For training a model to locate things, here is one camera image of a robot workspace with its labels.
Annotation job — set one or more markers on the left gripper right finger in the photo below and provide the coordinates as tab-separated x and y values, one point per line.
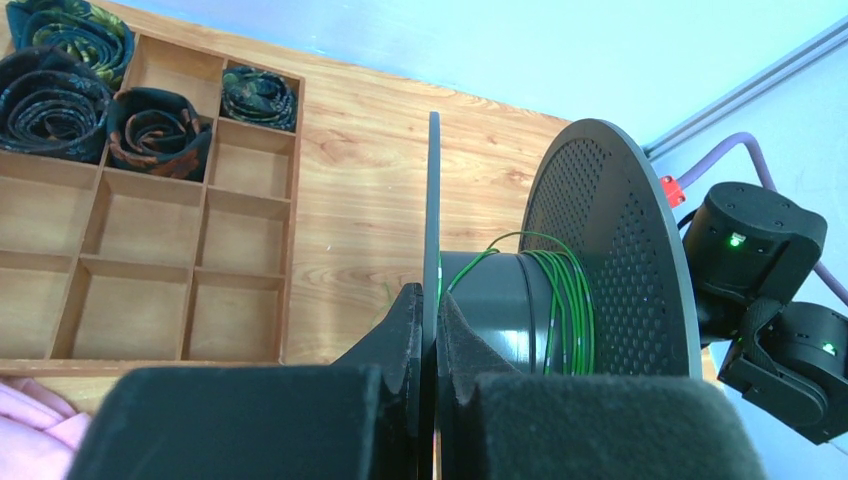
468	370

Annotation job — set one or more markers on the wooden compartment tray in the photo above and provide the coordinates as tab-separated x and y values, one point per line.
104	270

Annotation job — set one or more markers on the pink cloth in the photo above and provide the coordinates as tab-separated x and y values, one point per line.
40	431

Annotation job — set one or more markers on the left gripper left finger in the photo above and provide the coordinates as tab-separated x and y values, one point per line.
390	356

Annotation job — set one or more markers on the black cable spool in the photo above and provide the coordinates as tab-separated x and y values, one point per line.
598	283

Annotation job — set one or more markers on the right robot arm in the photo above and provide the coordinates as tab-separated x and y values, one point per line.
749	250

